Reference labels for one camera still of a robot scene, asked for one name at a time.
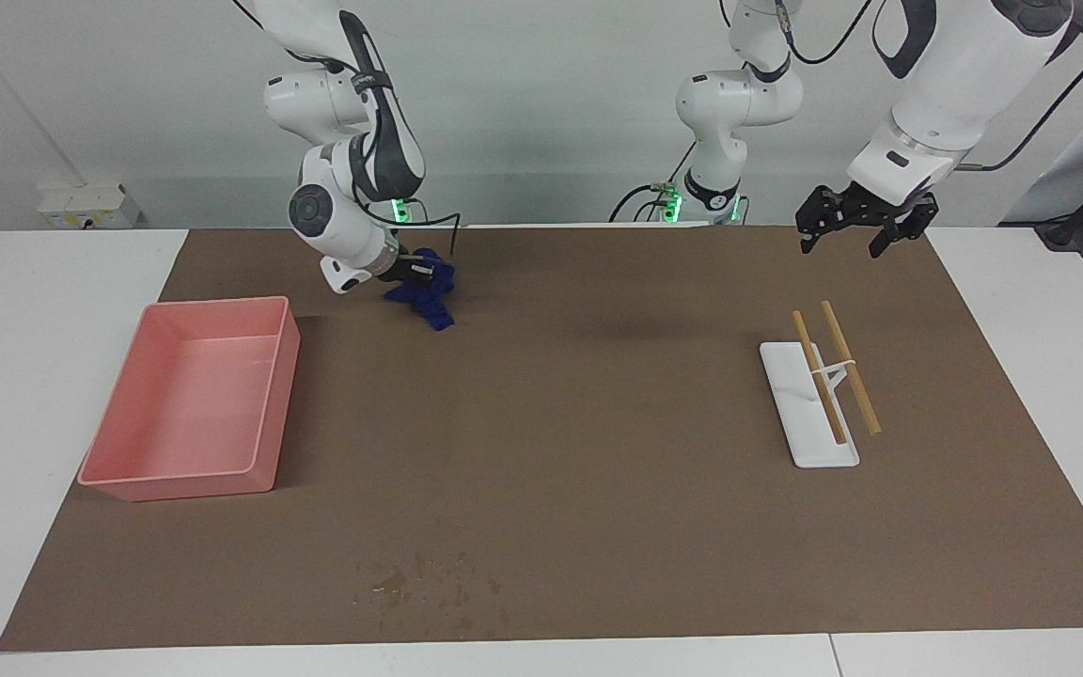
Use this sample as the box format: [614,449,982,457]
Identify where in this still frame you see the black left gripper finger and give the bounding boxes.
[795,185,857,255]
[868,193,939,260]

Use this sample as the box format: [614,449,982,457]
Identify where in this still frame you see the blue towel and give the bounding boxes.
[384,246,459,332]

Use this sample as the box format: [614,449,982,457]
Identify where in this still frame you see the white towel rack base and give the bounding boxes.
[759,340,861,469]

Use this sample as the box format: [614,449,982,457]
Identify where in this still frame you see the wooden rack rod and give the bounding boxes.
[820,300,883,436]
[792,310,850,446]

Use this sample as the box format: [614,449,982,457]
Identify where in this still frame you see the brown table mat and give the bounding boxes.
[0,224,1083,653]

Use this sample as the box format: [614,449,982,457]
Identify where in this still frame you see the pink plastic bin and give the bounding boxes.
[77,295,302,502]

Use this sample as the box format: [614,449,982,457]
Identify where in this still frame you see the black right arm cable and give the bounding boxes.
[353,207,463,257]

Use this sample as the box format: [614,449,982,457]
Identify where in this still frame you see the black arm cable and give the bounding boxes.
[781,0,1083,172]
[353,207,463,257]

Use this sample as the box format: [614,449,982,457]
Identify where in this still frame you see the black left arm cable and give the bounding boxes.
[781,0,1083,172]

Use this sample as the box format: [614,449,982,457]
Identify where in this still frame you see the black left base cables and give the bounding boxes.
[609,141,698,224]

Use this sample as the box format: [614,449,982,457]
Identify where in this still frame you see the white wall socket box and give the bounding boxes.
[37,183,143,229]

